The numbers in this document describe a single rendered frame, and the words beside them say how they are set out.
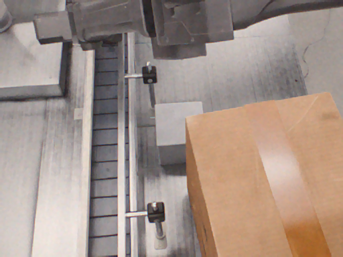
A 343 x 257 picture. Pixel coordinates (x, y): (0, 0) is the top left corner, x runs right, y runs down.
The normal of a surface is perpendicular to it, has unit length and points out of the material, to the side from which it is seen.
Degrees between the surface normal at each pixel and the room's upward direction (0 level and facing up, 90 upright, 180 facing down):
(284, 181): 0
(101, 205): 0
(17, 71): 0
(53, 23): 45
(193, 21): 74
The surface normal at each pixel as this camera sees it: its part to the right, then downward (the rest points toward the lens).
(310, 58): 0.04, -0.54
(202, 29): -0.84, 0.22
